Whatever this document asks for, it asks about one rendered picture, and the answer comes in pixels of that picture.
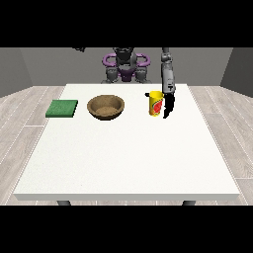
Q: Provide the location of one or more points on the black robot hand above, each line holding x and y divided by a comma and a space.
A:
169, 103

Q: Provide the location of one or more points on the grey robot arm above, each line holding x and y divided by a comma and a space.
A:
167, 74

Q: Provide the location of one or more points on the brown wooden bowl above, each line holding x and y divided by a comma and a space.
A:
105, 107

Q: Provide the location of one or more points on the green square pad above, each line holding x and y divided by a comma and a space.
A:
61, 108

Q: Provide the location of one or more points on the grey robot trunk purple rings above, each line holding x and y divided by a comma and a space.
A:
125, 67

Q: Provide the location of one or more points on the dark table leg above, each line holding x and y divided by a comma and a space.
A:
63, 203
188, 203

